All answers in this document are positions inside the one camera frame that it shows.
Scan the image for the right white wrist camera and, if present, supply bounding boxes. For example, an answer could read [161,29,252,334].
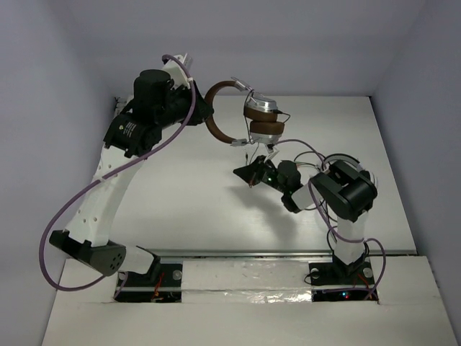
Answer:
[265,144,279,161]

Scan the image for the aluminium rail at table left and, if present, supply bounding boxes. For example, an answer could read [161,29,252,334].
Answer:
[109,97,127,120]

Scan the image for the thin black headphone cable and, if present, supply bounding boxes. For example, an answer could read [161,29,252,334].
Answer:
[243,92,292,163]

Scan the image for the aluminium rail at table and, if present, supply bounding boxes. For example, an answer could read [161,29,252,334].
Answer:
[151,247,415,259]
[109,97,127,120]

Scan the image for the black cable of white headphones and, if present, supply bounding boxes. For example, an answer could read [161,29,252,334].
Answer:
[293,151,372,259]

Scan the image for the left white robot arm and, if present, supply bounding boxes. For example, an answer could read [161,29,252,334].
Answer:
[49,69,212,277]

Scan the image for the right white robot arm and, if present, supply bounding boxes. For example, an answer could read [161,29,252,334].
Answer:
[233,156,378,283]

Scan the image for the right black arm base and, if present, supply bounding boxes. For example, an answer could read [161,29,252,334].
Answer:
[303,253,378,302]

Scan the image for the white black headphones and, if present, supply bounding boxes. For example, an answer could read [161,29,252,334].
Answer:
[323,153,378,188]

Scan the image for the aluminium rail at table front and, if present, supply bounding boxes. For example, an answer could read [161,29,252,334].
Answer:
[151,247,415,259]

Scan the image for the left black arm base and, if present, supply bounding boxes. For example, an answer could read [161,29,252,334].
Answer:
[112,246,183,303]

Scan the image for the brown silver headphones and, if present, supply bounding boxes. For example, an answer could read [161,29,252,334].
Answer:
[205,77,291,146]

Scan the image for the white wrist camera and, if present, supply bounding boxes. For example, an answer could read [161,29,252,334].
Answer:
[265,144,279,161]
[161,53,192,89]

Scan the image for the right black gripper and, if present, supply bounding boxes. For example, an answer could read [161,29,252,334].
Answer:
[234,154,288,194]

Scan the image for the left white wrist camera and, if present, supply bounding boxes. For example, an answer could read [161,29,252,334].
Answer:
[161,53,192,89]

